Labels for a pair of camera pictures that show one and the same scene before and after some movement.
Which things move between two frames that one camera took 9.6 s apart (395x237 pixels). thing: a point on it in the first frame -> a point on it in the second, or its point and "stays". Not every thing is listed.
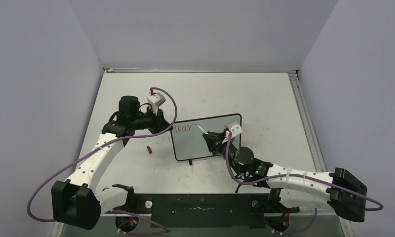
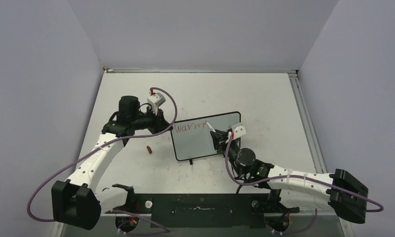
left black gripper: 159,123 stays
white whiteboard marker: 203,130 -> 210,127
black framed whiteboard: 188,141 stays
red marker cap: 149,150 stays
